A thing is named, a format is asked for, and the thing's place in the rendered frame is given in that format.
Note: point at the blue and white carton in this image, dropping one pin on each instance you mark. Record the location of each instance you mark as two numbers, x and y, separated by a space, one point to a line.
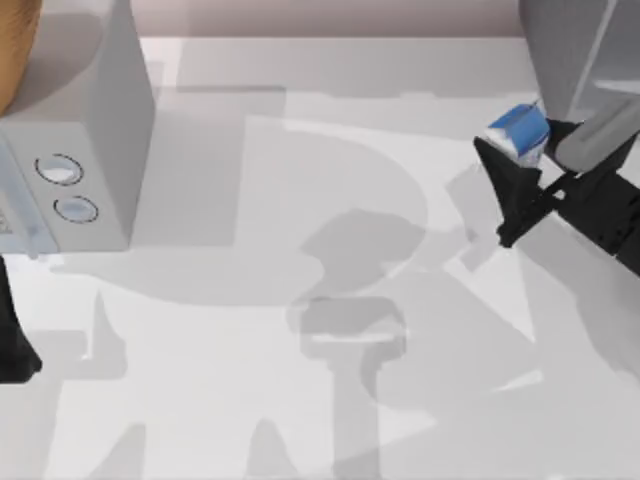
520 130

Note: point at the pale grey rounded box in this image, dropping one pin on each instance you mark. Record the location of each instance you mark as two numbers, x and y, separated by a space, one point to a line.
600 140

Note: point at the grey cabinet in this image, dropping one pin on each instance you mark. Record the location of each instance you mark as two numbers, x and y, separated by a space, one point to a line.
565 50

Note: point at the pale microwave oven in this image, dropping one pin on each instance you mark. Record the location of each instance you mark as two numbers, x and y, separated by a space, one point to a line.
100 125

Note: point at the small microwave knob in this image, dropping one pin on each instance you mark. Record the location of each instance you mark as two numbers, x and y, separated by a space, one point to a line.
76 209

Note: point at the large microwave knob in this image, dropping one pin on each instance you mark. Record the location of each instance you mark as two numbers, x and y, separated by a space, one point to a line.
59 169

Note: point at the brown wooden furniture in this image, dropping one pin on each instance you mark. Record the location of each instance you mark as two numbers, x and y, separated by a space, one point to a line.
15 45

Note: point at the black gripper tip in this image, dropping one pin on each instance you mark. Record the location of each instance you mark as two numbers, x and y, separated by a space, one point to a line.
15 345

